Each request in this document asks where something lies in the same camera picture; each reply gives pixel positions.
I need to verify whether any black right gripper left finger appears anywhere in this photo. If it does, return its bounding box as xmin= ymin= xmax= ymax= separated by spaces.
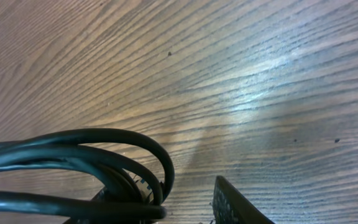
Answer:
xmin=64 ymin=179 xmax=163 ymax=224

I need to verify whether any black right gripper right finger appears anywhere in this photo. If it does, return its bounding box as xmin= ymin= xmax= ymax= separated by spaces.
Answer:
xmin=212 ymin=175 xmax=274 ymax=224

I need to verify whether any black cable bundle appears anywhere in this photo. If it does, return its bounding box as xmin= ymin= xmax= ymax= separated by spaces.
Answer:
xmin=0 ymin=128 xmax=176 ymax=220

